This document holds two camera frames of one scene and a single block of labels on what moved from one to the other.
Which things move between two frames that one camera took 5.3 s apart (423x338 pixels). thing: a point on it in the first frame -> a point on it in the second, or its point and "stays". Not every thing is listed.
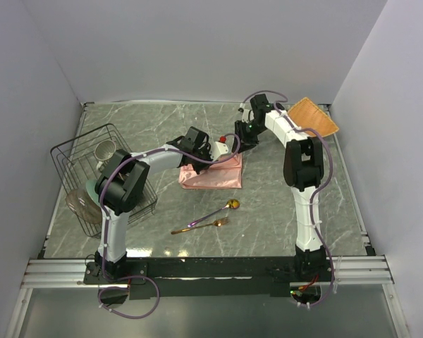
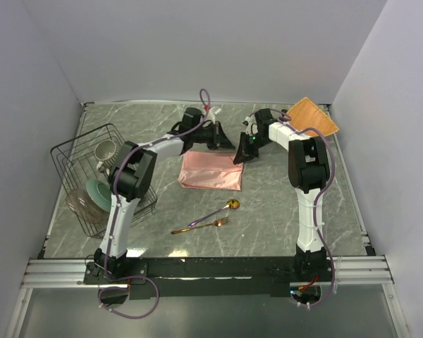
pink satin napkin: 227,174 stays
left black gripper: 199,168 -> 218,137
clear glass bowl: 82,205 stays
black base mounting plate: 184,277 stays
